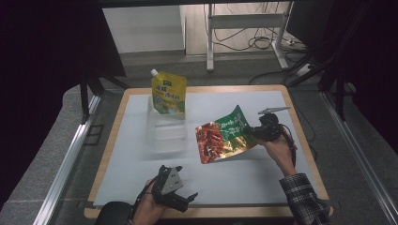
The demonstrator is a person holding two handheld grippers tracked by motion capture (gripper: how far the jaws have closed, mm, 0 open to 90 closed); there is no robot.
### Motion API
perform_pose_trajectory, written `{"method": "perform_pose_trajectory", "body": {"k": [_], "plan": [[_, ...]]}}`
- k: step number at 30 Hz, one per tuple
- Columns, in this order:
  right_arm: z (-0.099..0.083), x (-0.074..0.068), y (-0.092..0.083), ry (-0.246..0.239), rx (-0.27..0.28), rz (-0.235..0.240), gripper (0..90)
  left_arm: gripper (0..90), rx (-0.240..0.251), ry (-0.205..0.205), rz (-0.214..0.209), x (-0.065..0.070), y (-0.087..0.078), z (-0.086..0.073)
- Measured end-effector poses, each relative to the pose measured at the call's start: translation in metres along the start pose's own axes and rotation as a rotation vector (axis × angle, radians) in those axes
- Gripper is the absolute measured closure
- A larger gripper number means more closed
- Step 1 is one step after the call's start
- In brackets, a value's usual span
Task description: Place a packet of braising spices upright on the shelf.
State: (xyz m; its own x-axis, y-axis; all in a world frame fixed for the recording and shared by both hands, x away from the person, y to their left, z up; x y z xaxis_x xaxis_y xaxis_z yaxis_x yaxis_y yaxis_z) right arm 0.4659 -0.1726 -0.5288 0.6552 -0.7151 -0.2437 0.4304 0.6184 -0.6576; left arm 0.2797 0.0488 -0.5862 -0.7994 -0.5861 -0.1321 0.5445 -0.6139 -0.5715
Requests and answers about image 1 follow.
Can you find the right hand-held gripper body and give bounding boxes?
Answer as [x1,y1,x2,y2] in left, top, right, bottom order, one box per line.
[254,106,291,142]

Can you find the yellow green spouted pouch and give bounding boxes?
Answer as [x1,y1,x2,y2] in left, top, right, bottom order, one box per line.
[150,68,188,117]

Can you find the person's left hand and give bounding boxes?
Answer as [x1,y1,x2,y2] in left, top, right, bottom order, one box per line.
[132,180,169,225]

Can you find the red green gold snack packet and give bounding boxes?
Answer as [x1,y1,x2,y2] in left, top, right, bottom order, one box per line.
[194,104,261,165]

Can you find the person's right hand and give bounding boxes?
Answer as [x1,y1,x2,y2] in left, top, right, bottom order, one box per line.
[259,133,297,178]

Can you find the small black floor bracket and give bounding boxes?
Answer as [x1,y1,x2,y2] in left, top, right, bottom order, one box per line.
[84,124,105,146]

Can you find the thin black cable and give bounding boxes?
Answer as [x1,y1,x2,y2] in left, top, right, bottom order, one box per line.
[289,93,319,162]

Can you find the white metal desk frame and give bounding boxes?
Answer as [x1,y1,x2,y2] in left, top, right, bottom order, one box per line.
[205,2,291,73]

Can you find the dark curtain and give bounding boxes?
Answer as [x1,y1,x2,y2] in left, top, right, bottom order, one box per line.
[286,0,398,155]
[0,0,127,209]

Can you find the aluminium rail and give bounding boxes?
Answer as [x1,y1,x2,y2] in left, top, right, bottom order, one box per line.
[321,91,398,225]
[32,94,103,225]

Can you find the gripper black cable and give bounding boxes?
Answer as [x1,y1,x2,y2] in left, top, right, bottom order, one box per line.
[279,123,299,167]
[133,174,161,211]

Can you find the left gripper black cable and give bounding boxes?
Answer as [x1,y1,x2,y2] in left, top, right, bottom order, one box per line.
[133,174,161,211]

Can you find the white table mat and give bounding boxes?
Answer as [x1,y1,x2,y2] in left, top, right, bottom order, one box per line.
[93,90,310,208]

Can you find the tangle of black floor cables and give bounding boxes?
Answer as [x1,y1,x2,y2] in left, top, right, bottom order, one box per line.
[203,3,302,53]

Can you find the black stand legs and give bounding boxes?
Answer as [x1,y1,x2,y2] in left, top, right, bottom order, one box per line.
[79,69,131,125]

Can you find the long black floor cable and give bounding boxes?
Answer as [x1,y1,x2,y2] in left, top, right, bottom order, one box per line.
[248,54,314,86]

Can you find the black tripod legs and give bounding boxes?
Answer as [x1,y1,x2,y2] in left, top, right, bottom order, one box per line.
[285,51,359,122]

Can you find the white power strip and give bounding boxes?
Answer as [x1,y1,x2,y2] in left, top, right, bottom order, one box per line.
[295,63,315,78]

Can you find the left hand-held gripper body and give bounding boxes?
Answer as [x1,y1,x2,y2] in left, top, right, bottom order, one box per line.
[151,164,186,209]

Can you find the black rounded object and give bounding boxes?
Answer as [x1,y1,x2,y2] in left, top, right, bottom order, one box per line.
[94,201,134,225]

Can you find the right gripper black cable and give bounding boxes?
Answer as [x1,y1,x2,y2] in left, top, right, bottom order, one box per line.
[279,123,299,167]

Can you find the clear plastic container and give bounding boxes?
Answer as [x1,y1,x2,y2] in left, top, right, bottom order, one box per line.
[145,93,189,155]

